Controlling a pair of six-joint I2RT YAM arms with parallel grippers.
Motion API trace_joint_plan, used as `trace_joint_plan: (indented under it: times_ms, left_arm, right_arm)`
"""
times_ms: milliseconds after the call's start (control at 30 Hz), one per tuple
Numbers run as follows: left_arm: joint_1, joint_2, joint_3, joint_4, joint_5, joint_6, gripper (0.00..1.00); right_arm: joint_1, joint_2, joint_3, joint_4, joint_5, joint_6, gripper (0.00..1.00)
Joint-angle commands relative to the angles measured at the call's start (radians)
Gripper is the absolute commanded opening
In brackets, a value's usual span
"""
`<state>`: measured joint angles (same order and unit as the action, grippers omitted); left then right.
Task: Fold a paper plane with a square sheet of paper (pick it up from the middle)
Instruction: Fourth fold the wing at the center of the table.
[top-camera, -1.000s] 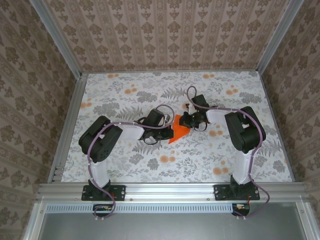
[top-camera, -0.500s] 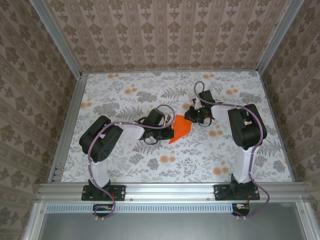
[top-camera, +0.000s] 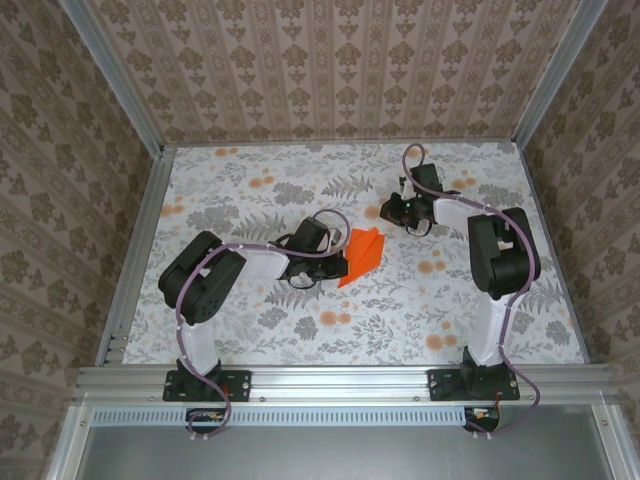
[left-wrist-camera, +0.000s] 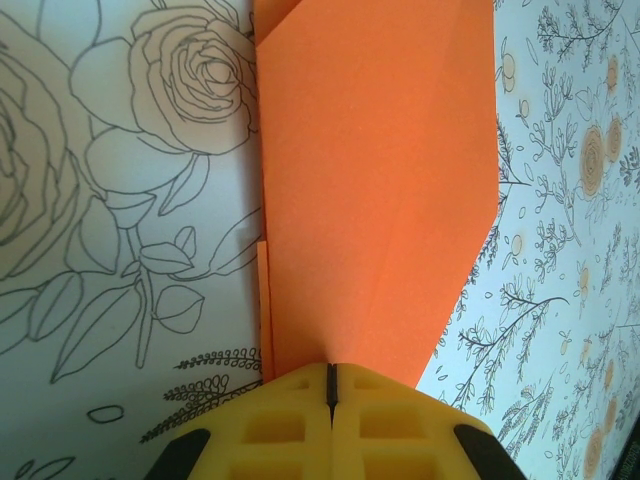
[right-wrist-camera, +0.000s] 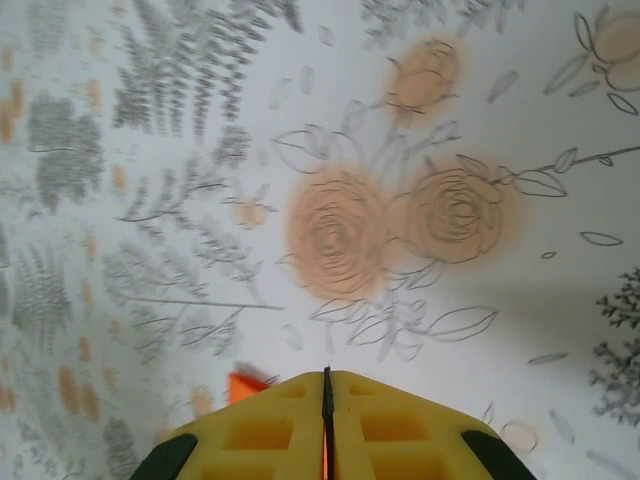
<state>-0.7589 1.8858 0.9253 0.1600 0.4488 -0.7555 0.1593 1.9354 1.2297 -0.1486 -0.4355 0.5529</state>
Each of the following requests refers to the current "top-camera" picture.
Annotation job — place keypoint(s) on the wide aluminium mounting rail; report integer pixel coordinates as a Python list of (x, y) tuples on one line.
[(340, 382)]

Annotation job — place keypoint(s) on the thin aluminium table rail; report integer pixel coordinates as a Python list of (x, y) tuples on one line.
[(450, 143)]

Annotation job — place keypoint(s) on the grey metal panel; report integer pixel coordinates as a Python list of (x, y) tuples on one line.
[(350, 455)]

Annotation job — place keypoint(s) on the orange square paper sheet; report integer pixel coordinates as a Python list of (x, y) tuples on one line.
[(365, 250)]

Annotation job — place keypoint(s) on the aluminium frame post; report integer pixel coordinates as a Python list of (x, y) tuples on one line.
[(560, 70), (115, 75)]

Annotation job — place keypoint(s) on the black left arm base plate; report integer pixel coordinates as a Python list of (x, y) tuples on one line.
[(240, 385)]

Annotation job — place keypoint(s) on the floral patterned table cover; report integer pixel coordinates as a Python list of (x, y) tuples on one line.
[(400, 310)]

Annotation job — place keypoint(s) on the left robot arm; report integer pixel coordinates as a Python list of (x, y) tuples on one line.
[(200, 285)]

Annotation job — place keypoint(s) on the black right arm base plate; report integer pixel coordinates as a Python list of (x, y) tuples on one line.
[(440, 385)]

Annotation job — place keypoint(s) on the aluminium table side rail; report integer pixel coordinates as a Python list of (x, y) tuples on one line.
[(140, 240), (551, 250)]

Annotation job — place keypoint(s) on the black connector board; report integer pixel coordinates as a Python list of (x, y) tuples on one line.
[(200, 422), (482, 422)]

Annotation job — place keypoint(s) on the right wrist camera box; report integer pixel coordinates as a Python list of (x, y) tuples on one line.
[(407, 187)]

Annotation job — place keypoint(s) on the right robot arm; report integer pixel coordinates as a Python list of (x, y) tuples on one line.
[(505, 260)]

